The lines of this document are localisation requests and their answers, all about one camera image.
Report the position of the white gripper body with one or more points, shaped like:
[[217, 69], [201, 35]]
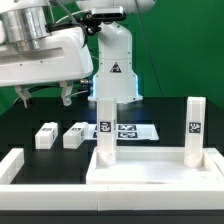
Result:
[[61, 56]]

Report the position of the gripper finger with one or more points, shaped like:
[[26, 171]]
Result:
[[67, 87], [24, 94]]

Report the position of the white desk top tray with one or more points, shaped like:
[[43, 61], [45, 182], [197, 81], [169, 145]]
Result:
[[155, 165]]

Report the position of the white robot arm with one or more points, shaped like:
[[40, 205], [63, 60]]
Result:
[[24, 22]]

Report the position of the fiducial marker sheet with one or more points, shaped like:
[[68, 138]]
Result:
[[126, 131]]

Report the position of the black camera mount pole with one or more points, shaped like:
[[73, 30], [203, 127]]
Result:
[[92, 26]]

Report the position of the black camera on mount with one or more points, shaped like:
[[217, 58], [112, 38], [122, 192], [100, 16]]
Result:
[[105, 14]]

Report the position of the white left fence rail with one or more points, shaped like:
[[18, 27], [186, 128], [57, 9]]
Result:
[[11, 165]]

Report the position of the white fence rail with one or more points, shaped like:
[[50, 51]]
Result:
[[111, 197], [11, 165]]

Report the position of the white front fence rail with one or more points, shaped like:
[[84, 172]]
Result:
[[111, 197]]

